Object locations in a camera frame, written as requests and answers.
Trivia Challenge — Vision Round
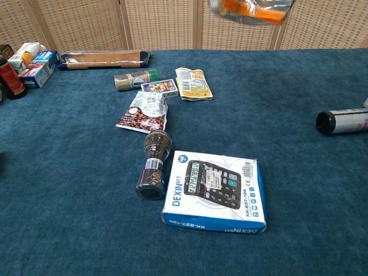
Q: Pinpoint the spice jar with green cap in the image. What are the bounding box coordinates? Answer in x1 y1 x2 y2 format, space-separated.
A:
113 68 160 93

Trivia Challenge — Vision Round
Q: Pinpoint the white coffee bean pouch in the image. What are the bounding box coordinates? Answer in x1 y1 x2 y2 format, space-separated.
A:
115 90 169 135

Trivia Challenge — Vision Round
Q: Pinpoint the woven folding screen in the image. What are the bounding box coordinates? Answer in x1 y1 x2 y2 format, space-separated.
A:
0 0 368 52

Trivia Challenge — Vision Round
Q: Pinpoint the long brown wrapped package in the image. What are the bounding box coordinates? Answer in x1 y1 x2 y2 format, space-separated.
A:
57 49 152 71

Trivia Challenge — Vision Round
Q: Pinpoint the white orange small bottle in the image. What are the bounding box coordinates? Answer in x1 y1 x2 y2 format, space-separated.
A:
7 41 47 75

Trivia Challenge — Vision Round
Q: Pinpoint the yellow foil sachet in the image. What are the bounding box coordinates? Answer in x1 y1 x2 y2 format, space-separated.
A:
175 67 214 102

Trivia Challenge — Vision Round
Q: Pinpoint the blue tablecloth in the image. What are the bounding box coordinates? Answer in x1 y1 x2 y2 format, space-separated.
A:
0 48 368 276

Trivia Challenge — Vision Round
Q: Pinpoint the blue white calculator box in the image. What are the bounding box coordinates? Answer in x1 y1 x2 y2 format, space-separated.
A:
160 149 268 235

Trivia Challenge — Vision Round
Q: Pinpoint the dark sauce bottle red label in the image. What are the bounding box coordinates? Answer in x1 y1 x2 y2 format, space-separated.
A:
0 54 28 101

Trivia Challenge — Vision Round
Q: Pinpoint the blue white carton box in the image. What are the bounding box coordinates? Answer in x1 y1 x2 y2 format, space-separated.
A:
18 50 62 89

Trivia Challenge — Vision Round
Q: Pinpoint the black spray can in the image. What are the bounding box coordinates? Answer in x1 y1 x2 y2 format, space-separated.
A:
316 108 368 136

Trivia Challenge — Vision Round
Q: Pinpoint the orange snack packet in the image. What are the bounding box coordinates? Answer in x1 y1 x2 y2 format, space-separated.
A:
207 0 296 27

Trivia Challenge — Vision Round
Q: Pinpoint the glass pepper grinder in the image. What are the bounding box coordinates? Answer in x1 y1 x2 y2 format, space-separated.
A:
135 129 174 201

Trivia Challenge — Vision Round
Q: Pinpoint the small playing card box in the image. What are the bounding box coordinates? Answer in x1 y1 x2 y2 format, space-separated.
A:
140 78 179 99

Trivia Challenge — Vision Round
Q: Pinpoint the brown jar of nuts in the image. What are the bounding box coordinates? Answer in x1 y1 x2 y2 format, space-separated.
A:
0 43 16 60

